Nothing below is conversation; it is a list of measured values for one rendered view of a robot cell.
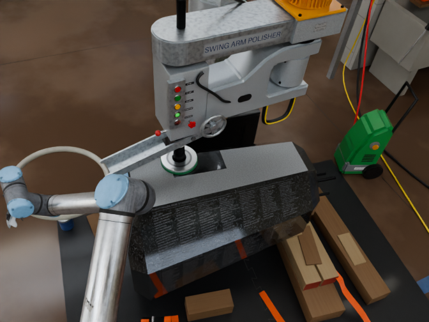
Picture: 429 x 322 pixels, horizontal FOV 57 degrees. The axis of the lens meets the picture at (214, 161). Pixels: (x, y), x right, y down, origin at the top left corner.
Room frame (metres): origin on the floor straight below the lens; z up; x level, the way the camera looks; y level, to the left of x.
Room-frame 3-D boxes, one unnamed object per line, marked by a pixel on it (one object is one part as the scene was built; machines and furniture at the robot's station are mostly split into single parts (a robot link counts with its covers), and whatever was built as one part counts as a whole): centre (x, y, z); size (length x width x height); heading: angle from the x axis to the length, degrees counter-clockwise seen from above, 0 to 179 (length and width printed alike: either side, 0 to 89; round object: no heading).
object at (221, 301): (1.03, -0.07, 0.07); 0.30 x 0.12 x 0.12; 108
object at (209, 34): (1.74, -0.09, 1.66); 0.96 x 0.25 x 0.17; 122
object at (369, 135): (2.50, -1.27, 0.43); 0.35 x 0.35 x 0.87; 9
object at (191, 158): (1.56, 0.21, 0.89); 0.21 x 0.21 x 0.01
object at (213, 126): (1.52, 0.04, 1.24); 0.15 x 0.10 x 0.15; 122
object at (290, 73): (1.90, -0.35, 1.39); 0.19 x 0.19 x 0.20
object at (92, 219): (1.54, 0.81, 0.02); 0.25 x 0.10 x 0.01; 34
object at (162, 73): (1.60, 0.14, 1.36); 0.36 x 0.22 x 0.45; 122
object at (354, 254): (1.54, -1.07, 0.13); 0.25 x 0.10 x 0.01; 22
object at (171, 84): (1.42, 0.21, 1.42); 0.08 x 0.03 x 0.28; 122
